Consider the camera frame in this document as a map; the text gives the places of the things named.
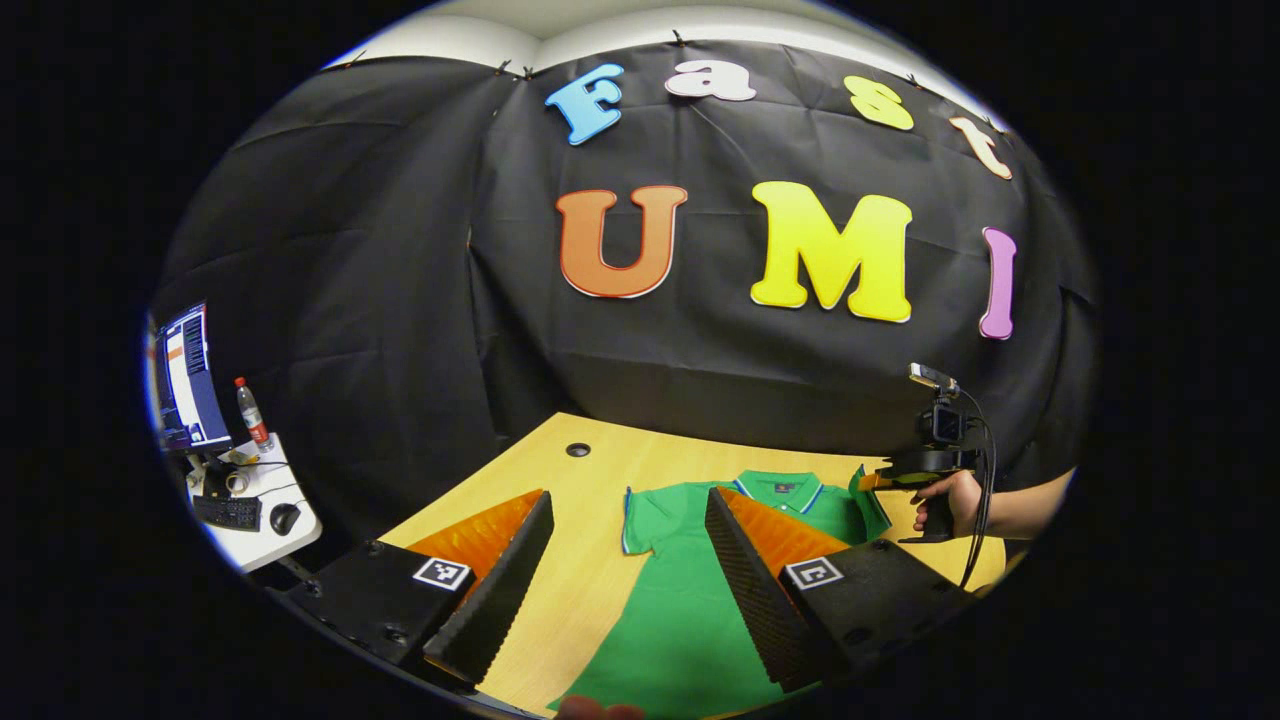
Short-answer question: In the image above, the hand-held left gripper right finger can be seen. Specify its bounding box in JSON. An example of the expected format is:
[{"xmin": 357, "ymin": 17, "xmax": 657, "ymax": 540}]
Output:
[{"xmin": 703, "ymin": 486, "xmax": 978, "ymax": 691}]

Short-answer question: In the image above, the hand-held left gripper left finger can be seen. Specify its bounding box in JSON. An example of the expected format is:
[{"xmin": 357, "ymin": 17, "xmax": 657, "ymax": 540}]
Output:
[{"xmin": 298, "ymin": 488, "xmax": 557, "ymax": 691}]

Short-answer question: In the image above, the green T-shirt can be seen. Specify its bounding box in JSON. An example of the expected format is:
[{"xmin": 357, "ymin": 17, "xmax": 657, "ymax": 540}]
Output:
[{"xmin": 548, "ymin": 465, "xmax": 893, "ymax": 719}]

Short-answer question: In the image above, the white side desk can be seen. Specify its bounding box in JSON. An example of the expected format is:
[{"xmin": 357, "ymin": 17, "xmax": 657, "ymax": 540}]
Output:
[{"xmin": 185, "ymin": 432, "xmax": 323, "ymax": 573}]

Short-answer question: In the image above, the black keyboard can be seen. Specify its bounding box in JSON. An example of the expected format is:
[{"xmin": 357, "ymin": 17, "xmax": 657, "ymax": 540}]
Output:
[{"xmin": 192, "ymin": 495, "xmax": 263, "ymax": 532}]

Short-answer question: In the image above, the clear plastic bottle red cap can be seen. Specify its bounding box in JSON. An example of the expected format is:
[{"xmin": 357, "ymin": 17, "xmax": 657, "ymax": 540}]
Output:
[{"xmin": 233, "ymin": 377, "xmax": 273, "ymax": 451}]

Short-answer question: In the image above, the black backdrop cloth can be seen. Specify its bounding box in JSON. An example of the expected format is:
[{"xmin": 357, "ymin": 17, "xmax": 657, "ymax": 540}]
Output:
[{"xmin": 150, "ymin": 40, "xmax": 1101, "ymax": 541}]

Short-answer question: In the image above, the computer monitor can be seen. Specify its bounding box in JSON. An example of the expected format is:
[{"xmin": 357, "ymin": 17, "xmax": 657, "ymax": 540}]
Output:
[{"xmin": 155, "ymin": 302, "xmax": 233, "ymax": 451}]

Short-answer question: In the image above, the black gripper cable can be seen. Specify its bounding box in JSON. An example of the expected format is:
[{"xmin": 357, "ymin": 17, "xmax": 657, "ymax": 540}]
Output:
[{"xmin": 950, "ymin": 385, "xmax": 998, "ymax": 591}]

